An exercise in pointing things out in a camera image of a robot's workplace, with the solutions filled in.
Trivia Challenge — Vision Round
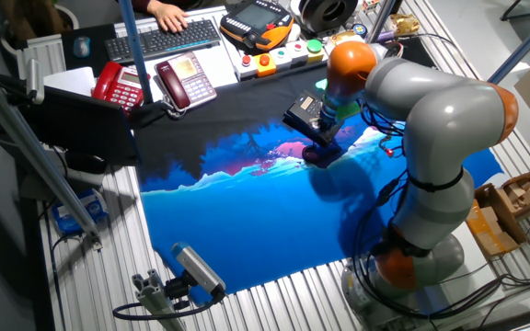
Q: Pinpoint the orange box red button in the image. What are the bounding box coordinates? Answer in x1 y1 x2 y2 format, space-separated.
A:
253 52 278 78

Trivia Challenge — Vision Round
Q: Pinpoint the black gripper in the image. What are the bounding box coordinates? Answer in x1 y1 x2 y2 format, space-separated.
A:
317 108 342 134

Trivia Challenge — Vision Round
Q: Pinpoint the black camera cable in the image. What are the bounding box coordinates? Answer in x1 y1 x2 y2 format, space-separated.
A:
111 289 225 322

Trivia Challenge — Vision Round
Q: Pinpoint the red desk telephone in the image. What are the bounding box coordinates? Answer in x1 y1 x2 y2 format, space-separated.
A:
91 61 152 117

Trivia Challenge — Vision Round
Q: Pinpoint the white box green button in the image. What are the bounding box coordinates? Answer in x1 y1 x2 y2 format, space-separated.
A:
269 45 294 73

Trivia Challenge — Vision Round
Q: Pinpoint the silver metal pole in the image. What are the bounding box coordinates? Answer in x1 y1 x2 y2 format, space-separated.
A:
364 0 398 45

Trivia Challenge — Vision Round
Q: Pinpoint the slim silver camera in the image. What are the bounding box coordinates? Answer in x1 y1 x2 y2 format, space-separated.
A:
24 57 46 105

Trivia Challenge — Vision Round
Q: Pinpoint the black computer keyboard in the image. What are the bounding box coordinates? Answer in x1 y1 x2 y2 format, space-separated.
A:
104 18 223 64

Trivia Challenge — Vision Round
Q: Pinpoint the maroon desk telephone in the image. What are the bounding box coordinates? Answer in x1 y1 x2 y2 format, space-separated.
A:
154 51 218 114

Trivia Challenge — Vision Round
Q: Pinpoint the bare human hand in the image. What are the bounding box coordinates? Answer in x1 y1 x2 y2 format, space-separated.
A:
146 0 190 34

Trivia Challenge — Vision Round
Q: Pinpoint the small purple object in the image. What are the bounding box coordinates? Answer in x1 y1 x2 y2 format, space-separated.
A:
374 29 396 45

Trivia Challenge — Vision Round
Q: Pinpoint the yellow box green button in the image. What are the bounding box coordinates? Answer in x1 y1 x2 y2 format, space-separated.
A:
305 39 327 64

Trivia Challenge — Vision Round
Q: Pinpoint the white flat box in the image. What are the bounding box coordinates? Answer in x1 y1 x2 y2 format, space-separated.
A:
42 66 97 98

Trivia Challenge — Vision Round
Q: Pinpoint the gold foil wrapper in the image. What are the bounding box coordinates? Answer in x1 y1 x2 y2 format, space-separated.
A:
388 13 421 37

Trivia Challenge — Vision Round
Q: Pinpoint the orange black teach pendant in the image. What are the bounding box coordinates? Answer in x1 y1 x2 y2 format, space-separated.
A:
219 0 295 52

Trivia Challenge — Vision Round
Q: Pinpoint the blue metal pole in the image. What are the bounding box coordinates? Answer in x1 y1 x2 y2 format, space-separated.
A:
118 0 152 105
488 3 530 86

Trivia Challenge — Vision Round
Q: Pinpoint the short aluminium profile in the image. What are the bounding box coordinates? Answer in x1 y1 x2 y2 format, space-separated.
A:
131 268 187 331

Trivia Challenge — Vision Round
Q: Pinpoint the dark red sleeved forearm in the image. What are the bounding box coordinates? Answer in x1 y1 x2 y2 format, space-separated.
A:
129 0 156 14

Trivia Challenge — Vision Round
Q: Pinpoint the yellow cardboard box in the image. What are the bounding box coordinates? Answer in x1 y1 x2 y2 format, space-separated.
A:
465 200 520 258

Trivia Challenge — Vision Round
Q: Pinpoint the blue landscape print cloth mat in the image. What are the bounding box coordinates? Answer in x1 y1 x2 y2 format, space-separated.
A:
129 62 505 296

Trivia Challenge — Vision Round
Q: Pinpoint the grey computer mouse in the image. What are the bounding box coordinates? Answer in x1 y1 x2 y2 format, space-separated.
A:
72 35 92 59

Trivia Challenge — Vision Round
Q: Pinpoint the long aluminium bar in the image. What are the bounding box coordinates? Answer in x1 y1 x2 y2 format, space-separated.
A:
0 63 104 252

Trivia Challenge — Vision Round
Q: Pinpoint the silver camera blue cap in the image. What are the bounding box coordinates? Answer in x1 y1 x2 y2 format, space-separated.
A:
170 241 227 299

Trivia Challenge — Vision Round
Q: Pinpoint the black arm strap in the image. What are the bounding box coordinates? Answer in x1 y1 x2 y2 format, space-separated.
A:
406 167 465 193
371 227 432 258

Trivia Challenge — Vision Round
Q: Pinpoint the tan paper packet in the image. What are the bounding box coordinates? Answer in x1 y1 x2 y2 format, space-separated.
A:
328 29 366 47

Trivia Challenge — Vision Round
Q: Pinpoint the blue small box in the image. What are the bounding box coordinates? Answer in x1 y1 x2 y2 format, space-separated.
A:
52 187 109 237

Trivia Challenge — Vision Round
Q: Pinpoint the green gripper mount plate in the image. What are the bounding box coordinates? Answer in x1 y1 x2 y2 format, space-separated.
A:
314 77 362 121

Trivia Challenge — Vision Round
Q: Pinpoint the black mouse pad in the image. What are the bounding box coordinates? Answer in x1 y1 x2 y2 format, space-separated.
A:
61 23 119 78

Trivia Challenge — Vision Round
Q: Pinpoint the black desk telephone base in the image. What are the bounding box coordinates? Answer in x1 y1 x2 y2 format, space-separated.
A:
282 90 345 148

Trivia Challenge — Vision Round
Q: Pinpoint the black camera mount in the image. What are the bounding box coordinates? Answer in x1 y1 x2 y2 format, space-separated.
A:
163 270 198 312

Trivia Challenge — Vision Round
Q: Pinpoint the black laptop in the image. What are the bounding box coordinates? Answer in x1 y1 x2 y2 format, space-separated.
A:
0 73 140 167

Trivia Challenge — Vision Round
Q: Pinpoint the white box red button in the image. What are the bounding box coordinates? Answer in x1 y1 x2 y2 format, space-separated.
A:
235 53 259 83
285 40 311 65

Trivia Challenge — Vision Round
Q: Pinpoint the open brown cardboard box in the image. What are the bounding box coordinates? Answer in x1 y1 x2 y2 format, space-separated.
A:
474 167 530 245

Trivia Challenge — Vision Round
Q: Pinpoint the black filament spool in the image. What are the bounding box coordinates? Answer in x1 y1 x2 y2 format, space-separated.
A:
297 0 360 34

